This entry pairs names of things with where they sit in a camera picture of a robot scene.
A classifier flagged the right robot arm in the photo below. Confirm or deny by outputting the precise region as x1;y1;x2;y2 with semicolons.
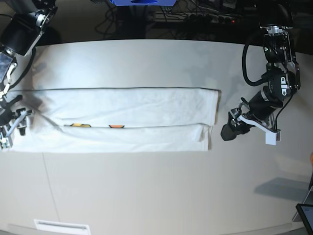
0;0;57;137

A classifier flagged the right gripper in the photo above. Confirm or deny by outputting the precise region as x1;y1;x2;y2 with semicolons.
0;95;27;136

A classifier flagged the blue box at top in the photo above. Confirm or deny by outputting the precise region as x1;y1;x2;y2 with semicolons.
110;0;176;6

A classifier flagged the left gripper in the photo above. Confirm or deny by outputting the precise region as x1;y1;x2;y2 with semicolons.
221;90;283;141

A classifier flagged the white label on table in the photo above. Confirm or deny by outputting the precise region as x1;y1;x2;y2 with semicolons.
34;219;91;235

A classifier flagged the dark tablet device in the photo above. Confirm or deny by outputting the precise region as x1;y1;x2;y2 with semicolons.
296;204;313;235

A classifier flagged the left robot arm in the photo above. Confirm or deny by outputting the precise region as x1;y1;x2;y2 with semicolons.
221;0;301;145

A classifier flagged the white printed T-shirt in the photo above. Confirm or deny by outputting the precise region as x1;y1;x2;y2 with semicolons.
4;88;219;153

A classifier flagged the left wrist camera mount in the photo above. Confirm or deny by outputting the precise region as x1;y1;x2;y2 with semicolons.
238;114;281;145

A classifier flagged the black power strip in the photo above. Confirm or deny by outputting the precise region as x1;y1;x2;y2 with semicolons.
188;13;242;24

